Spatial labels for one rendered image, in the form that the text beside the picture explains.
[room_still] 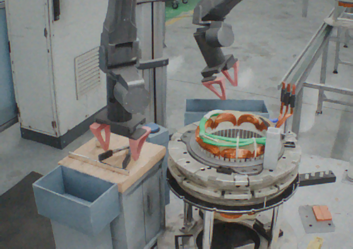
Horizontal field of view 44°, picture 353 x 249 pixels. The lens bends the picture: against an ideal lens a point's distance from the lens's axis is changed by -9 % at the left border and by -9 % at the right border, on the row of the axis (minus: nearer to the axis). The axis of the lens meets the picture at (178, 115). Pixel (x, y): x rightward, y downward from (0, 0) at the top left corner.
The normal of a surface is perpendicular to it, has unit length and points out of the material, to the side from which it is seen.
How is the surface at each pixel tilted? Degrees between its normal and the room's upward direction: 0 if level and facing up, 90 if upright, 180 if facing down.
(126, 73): 7
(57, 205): 90
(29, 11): 90
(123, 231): 90
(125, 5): 105
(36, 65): 90
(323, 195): 0
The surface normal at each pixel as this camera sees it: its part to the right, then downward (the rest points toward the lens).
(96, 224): 0.89, 0.19
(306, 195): 0.00, -0.91
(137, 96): 0.47, 0.41
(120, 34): 0.45, 0.59
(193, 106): -0.02, 0.41
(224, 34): 0.52, 0.09
